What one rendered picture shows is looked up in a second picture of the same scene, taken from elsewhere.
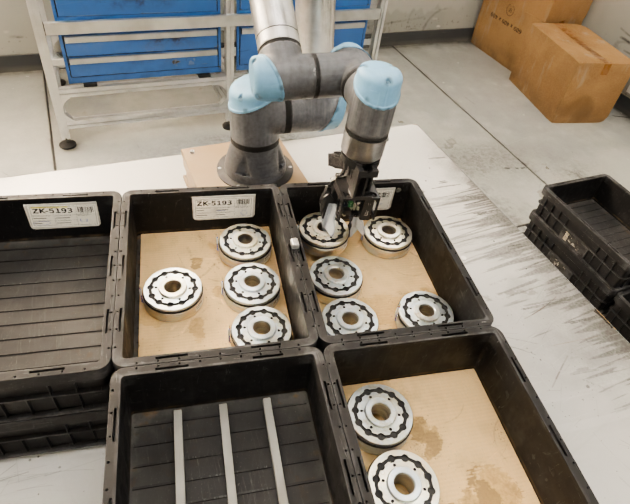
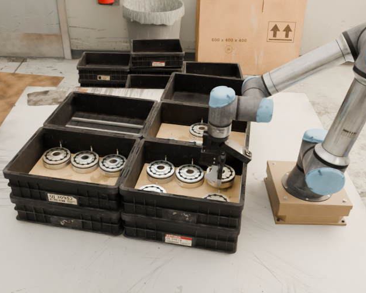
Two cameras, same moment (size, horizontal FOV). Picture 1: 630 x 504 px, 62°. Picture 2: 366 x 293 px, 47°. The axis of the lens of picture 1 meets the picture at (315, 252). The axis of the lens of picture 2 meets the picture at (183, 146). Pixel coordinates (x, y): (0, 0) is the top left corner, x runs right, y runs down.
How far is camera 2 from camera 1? 1.66 m
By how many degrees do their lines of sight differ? 83
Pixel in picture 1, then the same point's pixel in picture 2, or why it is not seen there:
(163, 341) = (180, 130)
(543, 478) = (54, 192)
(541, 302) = not seen: outside the picture
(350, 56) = (252, 96)
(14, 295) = not seen: hidden behind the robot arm
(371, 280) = (187, 193)
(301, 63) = (248, 85)
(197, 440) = (136, 131)
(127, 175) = not seen: hidden behind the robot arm
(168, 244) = (235, 138)
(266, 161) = (294, 172)
